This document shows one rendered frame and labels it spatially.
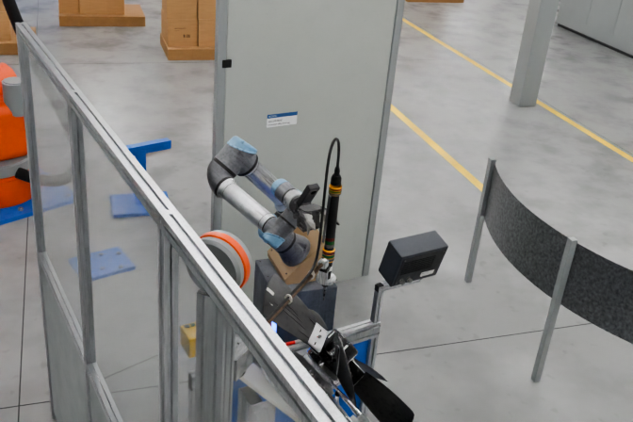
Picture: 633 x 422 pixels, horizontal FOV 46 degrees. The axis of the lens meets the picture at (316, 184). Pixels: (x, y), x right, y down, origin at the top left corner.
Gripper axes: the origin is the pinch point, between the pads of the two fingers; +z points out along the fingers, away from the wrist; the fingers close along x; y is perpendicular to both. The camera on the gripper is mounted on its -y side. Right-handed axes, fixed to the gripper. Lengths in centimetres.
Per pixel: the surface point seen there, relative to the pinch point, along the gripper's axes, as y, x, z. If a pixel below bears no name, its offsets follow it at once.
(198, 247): -41, 71, 61
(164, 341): -7, 74, 47
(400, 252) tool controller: 41, -58, -29
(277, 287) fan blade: 23.4, 15.7, -2.7
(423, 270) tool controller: 54, -73, -29
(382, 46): -3, -144, -176
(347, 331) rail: 78, -38, -32
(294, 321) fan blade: 31.6, 13.7, 7.2
